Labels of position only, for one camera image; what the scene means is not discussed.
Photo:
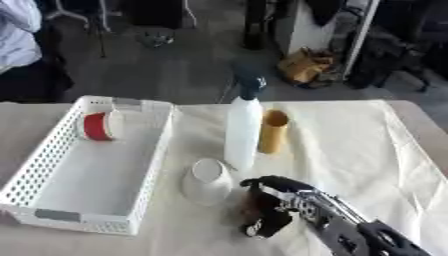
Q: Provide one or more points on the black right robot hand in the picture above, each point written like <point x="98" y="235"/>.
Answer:
<point x="269" y="203"/>

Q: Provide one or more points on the white paper cup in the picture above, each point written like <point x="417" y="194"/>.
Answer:
<point x="207" y="181"/>

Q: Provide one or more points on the yellow cylindrical tube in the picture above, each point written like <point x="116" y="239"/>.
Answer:
<point x="273" y="131"/>

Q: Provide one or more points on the white spray bottle black nozzle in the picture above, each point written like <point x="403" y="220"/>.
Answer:
<point x="244" y="126"/>

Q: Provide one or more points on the brown bag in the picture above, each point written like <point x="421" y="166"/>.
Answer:
<point x="304" y="65"/>

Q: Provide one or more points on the white panel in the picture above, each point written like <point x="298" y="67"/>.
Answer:
<point x="312" y="25"/>

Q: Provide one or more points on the white perforated plastic basket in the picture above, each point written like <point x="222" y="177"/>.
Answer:
<point x="87" y="173"/>

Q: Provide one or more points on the black bag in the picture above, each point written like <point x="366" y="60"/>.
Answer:
<point x="385" y="56"/>

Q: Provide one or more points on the person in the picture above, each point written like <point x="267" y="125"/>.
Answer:
<point x="23" y="50"/>

